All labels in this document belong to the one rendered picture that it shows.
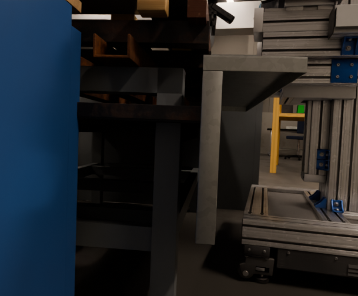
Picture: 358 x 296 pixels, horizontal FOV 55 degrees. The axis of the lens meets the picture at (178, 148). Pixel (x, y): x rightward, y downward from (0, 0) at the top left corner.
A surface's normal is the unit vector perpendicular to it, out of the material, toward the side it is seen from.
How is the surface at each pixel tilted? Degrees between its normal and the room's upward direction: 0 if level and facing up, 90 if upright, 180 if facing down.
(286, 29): 90
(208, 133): 90
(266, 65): 90
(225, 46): 90
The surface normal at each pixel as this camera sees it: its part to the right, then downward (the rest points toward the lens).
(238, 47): -0.25, 0.04
